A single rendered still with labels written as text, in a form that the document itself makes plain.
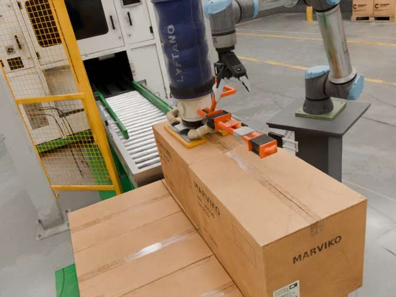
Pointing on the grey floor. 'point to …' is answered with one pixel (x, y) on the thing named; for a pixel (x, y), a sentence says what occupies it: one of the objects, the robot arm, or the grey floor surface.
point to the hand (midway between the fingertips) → (234, 97)
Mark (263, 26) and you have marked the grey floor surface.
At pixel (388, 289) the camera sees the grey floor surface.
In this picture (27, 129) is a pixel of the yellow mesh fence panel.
